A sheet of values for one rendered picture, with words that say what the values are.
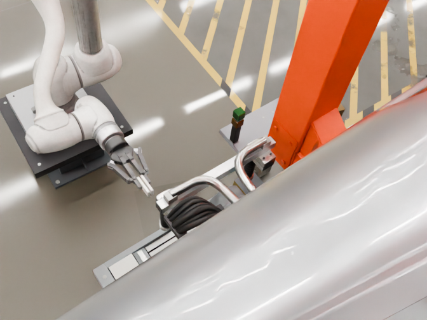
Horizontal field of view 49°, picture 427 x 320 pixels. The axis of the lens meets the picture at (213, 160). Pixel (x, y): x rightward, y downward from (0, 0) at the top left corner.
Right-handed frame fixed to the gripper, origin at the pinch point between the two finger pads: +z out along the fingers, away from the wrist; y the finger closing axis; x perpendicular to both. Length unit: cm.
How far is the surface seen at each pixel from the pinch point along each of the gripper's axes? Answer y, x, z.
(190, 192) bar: -5.8, 14.6, 16.5
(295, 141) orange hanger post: -59, -10, 10
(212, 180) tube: -11.9, 18.0, 18.2
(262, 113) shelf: -76, -38, -23
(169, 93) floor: -67, -83, -90
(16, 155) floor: 26, -83, -96
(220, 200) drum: -14.0, 7.4, 20.6
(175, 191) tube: -1.2, 18.0, 15.2
